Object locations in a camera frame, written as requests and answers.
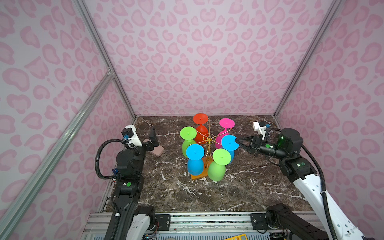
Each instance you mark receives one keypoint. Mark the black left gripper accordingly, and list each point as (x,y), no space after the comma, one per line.
(148,147)

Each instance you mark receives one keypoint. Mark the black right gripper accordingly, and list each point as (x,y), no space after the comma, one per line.
(256,143)

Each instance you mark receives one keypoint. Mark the blue wine glass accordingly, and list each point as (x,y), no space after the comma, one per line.
(195,163)
(229,143)

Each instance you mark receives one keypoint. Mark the magenta wine glass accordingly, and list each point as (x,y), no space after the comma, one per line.
(227,124)

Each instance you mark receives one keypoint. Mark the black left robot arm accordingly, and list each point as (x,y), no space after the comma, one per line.
(129,221)

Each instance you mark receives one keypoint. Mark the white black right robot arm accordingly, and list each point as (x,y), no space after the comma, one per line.
(302,170)

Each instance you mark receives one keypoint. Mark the green wine glass front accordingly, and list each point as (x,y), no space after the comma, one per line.
(217,168)

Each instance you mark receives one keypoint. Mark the green wine glass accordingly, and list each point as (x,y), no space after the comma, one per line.
(188,134)
(217,168)

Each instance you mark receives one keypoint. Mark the green wine glass back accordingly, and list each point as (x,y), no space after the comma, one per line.
(188,134)

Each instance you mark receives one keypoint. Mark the red wine glass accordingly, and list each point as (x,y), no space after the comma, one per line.
(202,131)

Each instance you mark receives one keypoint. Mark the blue wine glass front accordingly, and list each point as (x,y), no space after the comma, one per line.
(195,163)

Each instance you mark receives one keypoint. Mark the pink rectangular case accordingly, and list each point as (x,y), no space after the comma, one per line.
(158,151)

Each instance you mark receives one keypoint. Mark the yellow plastic object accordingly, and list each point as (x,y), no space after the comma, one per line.
(238,237)

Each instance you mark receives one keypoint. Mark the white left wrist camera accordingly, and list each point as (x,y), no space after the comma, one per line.
(129,134)

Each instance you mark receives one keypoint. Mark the gold wire glass rack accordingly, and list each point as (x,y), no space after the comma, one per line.
(208,147)

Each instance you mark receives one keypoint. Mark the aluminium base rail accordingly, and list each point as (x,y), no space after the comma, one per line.
(215,226)

